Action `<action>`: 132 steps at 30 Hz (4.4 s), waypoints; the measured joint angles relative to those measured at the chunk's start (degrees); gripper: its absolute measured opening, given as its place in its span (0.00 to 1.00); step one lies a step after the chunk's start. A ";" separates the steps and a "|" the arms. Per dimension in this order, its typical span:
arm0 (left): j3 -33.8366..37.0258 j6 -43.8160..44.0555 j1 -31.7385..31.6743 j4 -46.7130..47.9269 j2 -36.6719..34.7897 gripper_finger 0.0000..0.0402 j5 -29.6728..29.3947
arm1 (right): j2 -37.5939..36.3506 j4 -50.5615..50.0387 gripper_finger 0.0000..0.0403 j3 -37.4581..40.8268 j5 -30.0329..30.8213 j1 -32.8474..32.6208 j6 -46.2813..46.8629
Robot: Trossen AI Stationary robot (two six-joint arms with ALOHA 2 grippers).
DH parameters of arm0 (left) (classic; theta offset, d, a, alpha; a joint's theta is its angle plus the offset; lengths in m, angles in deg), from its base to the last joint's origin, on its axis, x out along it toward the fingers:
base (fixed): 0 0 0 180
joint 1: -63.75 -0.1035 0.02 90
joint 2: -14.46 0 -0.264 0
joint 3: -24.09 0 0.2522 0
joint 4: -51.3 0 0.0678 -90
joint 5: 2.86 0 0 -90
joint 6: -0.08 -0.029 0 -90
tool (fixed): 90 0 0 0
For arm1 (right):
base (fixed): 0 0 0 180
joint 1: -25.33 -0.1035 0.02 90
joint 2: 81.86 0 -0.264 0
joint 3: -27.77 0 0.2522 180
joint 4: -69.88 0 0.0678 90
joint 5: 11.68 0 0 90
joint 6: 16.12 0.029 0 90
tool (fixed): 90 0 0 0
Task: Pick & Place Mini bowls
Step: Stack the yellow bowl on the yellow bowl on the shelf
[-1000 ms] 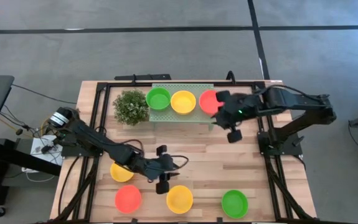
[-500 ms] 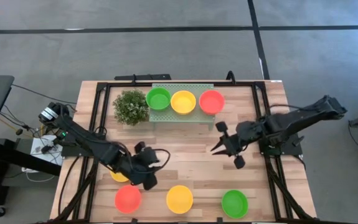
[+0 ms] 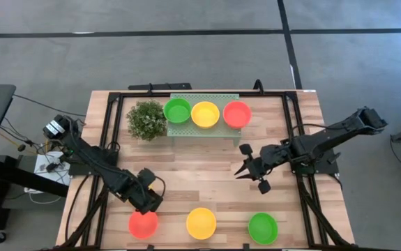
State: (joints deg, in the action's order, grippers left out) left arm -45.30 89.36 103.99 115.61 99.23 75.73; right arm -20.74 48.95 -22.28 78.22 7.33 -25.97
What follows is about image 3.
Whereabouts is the small artificial green plant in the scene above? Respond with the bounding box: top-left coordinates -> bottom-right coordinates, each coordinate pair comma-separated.
126,99 -> 169,142

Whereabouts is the white power strip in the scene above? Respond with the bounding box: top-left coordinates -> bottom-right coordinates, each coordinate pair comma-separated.
32,150 -> 72,186

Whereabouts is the green perforated metal shelf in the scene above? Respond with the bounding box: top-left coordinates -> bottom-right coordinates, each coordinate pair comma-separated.
166,92 -> 243,147

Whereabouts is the green plastic mini bowl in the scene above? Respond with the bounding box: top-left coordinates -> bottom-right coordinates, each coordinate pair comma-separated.
248,211 -> 280,245
162,97 -> 192,125

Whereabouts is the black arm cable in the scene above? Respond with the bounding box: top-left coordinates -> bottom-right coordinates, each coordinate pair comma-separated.
153,175 -> 167,198
292,123 -> 330,136

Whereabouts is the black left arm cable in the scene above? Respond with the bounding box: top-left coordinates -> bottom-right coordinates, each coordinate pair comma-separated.
153,175 -> 167,198

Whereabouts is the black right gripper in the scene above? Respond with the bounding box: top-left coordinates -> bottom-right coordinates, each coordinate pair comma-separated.
234,143 -> 282,195

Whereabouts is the orange plastic mini bowl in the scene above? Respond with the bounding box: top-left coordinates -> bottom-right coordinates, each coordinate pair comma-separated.
222,100 -> 253,130
128,210 -> 160,241

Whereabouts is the black desk foot bar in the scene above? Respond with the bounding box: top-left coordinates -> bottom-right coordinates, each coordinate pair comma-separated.
0,155 -> 70,199

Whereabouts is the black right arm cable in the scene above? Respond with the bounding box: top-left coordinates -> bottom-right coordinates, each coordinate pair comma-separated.
292,123 -> 330,136

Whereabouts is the black bar device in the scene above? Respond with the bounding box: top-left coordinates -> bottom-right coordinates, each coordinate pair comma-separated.
128,82 -> 193,91

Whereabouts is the black aluminium table frame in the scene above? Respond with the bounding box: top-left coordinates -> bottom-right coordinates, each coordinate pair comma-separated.
55,91 -> 356,251

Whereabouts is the yellow plastic mini bowl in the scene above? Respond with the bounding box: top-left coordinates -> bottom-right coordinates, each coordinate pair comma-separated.
190,100 -> 221,130
186,207 -> 218,241

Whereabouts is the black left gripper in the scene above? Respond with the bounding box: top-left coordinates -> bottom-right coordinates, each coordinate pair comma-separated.
126,167 -> 165,215

